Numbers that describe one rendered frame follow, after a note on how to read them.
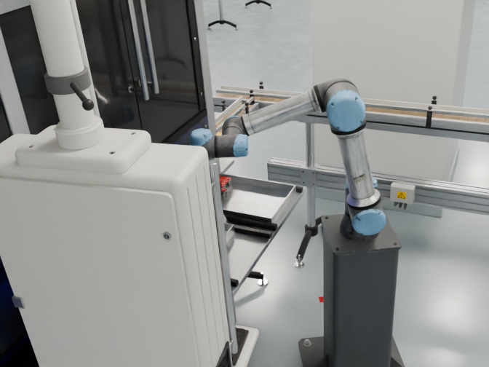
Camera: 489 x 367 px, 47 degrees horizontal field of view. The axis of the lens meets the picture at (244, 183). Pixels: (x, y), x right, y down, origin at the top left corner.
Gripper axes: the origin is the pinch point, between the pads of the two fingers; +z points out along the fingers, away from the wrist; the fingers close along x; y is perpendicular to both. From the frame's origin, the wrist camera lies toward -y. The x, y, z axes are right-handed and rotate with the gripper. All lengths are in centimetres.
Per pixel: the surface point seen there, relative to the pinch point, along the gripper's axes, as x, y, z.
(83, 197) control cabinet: -15, -70, -55
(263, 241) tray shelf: -19.3, 6.2, 6.8
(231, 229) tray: -7.1, 5.4, 3.8
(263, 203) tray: -9.5, 29.8, 6.8
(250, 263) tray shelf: -20.4, -7.2, 6.8
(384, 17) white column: -21, 179, -31
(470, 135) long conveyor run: -78, 119, 6
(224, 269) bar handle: -32, -46, -23
